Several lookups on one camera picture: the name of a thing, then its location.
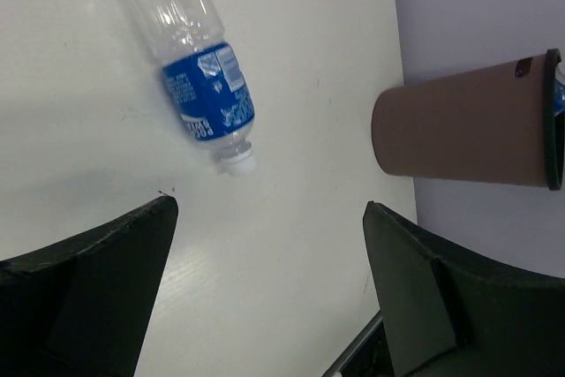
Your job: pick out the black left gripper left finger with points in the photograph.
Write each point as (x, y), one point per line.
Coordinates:
(81, 306)

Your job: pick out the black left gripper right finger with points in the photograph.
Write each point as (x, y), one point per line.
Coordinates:
(448, 311)

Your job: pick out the blue label bottle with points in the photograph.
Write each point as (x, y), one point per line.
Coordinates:
(559, 92)
(201, 75)

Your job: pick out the brown bin with black rim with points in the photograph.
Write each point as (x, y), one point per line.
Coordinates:
(501, 124)

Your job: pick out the aluminium table rail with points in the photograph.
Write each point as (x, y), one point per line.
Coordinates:
(352, 350)

